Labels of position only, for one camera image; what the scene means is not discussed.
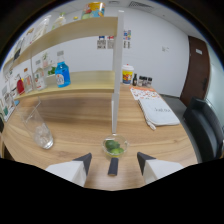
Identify dark spice jars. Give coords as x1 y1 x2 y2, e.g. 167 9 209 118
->
132 73 153 88

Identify two-tier wood shelf rack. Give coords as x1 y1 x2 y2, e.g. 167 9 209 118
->
2 9 125 134

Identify clear glass cup with ice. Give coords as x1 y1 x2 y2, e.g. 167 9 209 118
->
17 105 54 150

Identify red liquid bottle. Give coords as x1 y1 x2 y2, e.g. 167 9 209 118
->
16 78 26 96

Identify orange printed booklet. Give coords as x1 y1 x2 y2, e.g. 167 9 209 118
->
129 85 161 101

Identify yellow cup with white lid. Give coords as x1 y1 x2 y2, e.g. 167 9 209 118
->
121 63 135 86

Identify black chair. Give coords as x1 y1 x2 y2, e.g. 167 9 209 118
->
182 96 224 163

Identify clear bottle with green cap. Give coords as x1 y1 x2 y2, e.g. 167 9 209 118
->
52 12 67 30

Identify yellow printed can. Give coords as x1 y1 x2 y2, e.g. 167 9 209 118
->
81 2 106 20

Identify glass lime cup black handle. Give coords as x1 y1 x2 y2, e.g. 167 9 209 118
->
102 134 130 177

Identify wall posters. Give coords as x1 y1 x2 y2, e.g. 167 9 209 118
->
97 29 132 50

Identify blue liquid bottle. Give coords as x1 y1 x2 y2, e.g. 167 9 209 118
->
54 50 72 89

